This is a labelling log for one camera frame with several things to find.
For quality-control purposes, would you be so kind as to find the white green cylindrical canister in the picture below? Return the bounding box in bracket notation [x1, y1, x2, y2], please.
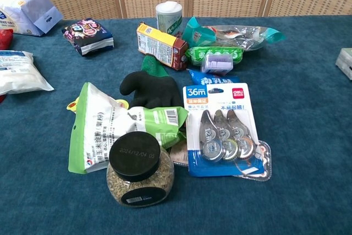
[155, 1, 184, 37]

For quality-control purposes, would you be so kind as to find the green white corn starch bag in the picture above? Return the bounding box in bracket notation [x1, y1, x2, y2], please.
[68, 81, 189, 175]

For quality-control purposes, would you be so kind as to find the black green work glove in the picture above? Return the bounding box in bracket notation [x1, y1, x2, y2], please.
[119, 54, 184, 109]

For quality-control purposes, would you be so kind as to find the teal clear plastic package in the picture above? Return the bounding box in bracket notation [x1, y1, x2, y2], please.
[182, 16, 287, 52]

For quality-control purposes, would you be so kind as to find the correction tape blister pack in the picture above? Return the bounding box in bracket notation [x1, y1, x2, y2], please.
[183, 82, 265, 177]

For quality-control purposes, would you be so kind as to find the grey green box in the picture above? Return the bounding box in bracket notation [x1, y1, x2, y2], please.
[335, 47, 352, 81]

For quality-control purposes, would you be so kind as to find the glass jar with black lid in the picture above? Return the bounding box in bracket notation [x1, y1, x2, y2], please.
[106, 131, 175, 207]

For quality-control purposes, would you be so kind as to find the yellow red small packet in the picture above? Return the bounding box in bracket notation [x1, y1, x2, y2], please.
[66, 97, 80, 113]

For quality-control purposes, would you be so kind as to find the blue snack packet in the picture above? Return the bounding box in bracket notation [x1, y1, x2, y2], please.
[188, 69, 240, 86]

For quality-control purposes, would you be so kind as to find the purple plastic box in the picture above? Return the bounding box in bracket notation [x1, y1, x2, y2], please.
[200, 53, 234, 75]

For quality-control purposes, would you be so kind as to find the dark colourful snack packet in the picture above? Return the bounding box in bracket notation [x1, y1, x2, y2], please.
[61, 18, 114, 57]

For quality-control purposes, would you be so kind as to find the white blue tissue pack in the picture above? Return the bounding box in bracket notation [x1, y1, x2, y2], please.
[0, 0, 64, 37]

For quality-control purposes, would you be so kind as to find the red package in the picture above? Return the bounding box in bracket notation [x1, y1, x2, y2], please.
[0, 29, 14, 50]

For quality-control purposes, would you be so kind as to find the brown cardboard packet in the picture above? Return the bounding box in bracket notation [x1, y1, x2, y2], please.
[169, 139, 189, 167]

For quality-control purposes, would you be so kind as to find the white plastic powder bag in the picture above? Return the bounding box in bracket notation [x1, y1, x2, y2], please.
[0, 50, 55, 96]

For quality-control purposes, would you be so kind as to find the green egg-shaped tray pack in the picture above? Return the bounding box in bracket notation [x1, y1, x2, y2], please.
[185, 46, 245, 67]

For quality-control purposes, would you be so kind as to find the yellow brown carton box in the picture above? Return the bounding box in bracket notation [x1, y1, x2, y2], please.
[136, 21, 189, 71]

